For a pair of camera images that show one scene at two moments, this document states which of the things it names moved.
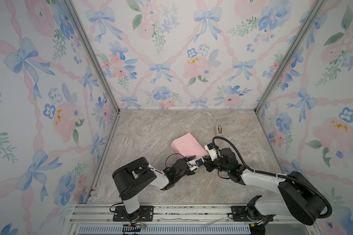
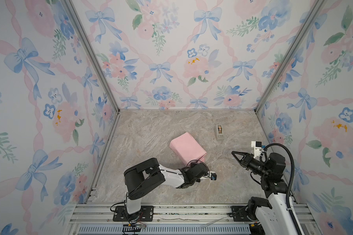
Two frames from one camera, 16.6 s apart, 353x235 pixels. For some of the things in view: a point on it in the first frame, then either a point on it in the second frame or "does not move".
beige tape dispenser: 219,129 does not move
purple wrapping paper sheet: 189,146 does not move
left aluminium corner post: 73,10 does not move
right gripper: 208,166 to 246,160
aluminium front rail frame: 181,214 does not move
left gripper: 189,159 to 192,165
